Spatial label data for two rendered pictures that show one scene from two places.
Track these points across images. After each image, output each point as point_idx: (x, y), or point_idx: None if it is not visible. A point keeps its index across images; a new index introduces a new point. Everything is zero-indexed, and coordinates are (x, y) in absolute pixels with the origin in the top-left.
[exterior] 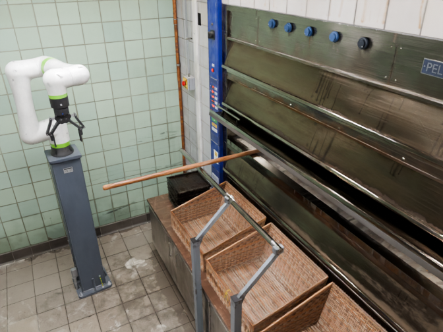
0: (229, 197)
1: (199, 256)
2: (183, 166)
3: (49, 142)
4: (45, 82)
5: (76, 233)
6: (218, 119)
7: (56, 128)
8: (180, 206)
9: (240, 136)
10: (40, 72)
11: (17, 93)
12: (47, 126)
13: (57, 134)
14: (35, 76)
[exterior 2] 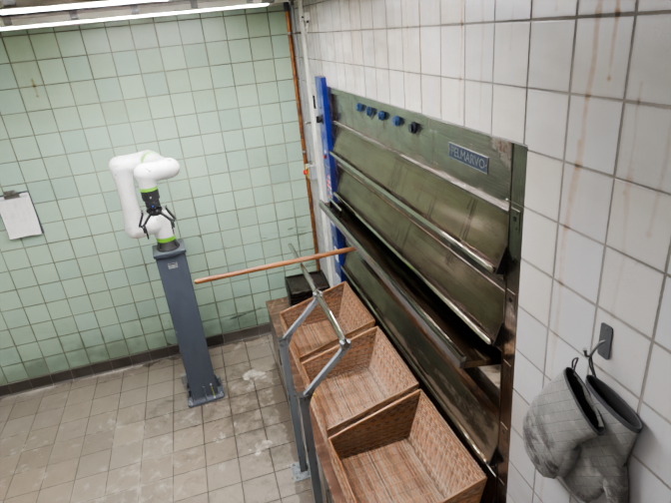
0: (317, 293)
1: (288, 357)
2: (281, 261)
3: (155, 237)
4: (135, 176)
5: (183, 334)
6: (325, 211)
7: (148, 221)
8: (291, 307)
9: (338, 228)
10: None
11: (120, 188)
12: (151, 220)
13: (161, 228)
14: None
